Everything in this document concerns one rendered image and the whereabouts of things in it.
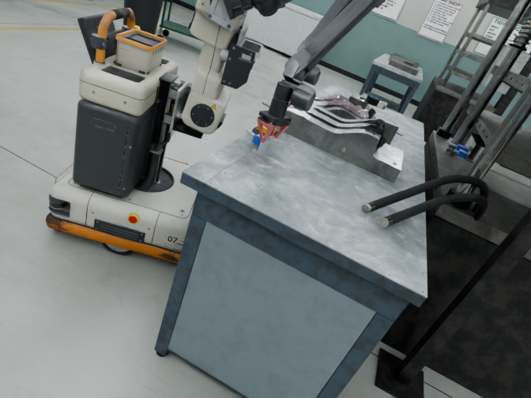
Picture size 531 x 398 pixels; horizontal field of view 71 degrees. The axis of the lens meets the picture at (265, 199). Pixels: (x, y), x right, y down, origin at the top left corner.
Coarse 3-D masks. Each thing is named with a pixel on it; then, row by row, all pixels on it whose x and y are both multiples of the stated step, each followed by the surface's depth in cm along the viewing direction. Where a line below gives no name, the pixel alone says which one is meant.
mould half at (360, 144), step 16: (288, 112) 149; (304, 112) 153; (288, 128) 151; (304, 128) 149; (320, 128) 146; (320, 144) 149; (336, 144) 147; (352, 144) 144; (368, 144) 142; (352, 160) 147; (368, 160) 145; (384, 160) 144; (400, 160) 151; (384, 176) 145
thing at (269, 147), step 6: (252, 132) 132; (258, 138) 128; (270, 138) 127; (258, 144) 128; (264, 144) 126; (270, 144) 125; (276, 144) 128; (258, 150) 128; (264, 150) 126; (270, 150) 127
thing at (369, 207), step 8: (424, 184) 127; (432, 184) 128; (440, 184) 131; (400, 192) 122; (408, 192) 123; (416, 192) 124; (376, 200) 117; (384, 200) 117; (392, 200) 119; (400, 200) 121; (368, 208) 114; (376, 208) 116
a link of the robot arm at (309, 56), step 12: (360, 0) 114; (372, 0) 113; (384, 0) 120; (348, 12) 115; (360, 12) 114; (336, 24) 115; (348, 24) 115; (324, 36) 116; (336, 36) 115; (312, 48) 116; (324, 48) 116; (288, 60) 117; (300, 60) 116; (312, 60) 116; (300, 72) 116
